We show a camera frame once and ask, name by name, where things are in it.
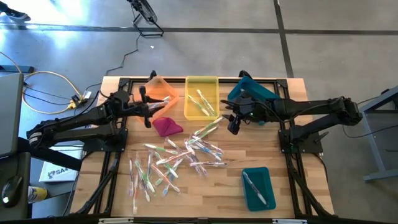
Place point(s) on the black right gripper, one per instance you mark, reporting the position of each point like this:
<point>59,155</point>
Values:
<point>250,109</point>

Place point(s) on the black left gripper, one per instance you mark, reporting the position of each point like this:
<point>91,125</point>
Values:
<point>135,109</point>

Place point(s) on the green toothbrush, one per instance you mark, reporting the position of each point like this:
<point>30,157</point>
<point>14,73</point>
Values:
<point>202,134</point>
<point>166,165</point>
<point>160,149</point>
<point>206,101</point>
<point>209,125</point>
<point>144,176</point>
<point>198,105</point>

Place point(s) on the blue toothbrush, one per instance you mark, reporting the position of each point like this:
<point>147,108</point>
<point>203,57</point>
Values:
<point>150,164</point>
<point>206,150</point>
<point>172,177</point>

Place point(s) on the purple toothbrush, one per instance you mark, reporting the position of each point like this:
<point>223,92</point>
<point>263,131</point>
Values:
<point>255,188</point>
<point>131,177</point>
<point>189,152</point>
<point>207,144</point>
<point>173,145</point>
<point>207,163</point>

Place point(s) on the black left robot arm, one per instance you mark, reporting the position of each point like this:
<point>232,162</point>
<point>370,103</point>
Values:
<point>77,121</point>

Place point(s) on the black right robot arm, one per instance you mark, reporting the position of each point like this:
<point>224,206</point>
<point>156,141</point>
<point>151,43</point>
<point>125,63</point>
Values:
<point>311,107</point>

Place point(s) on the pile of wrapped toothbrushes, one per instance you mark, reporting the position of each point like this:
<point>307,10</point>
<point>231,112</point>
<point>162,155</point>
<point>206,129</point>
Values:
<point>199,165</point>

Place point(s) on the orange plastic bin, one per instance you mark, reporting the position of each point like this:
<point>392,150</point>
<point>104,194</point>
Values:
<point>158,90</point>

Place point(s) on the magenta folded cloth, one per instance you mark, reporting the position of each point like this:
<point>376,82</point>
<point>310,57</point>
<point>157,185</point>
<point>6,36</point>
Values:
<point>166,127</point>

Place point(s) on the large blue plastic bin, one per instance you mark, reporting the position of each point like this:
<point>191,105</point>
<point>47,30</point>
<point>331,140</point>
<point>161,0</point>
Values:
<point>255,88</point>

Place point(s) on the yellow plastic bin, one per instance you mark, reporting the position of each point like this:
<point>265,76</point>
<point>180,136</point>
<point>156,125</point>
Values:
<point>194,85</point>

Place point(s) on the small blue plastic bin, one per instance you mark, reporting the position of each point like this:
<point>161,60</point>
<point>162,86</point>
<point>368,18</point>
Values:
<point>264,180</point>

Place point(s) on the white printed box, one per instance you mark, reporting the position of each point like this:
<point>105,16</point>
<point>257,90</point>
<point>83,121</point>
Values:
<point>60,172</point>

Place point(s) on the yellow can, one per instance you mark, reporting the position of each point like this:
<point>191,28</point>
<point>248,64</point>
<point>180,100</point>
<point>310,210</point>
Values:
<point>37,194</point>

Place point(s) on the black side desk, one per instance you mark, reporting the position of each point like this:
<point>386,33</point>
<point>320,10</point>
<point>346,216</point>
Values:
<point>18,165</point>

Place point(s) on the blue-grey metal table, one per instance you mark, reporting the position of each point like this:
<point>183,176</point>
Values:
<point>371,140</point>

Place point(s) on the black computer mouse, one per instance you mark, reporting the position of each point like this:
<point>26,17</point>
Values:
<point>12,191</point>

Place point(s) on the person's foot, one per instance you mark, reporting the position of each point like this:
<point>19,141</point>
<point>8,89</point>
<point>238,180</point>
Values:
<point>14,13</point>

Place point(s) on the white frame bracket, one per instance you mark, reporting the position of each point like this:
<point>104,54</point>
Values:
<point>116,221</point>
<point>290,221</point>

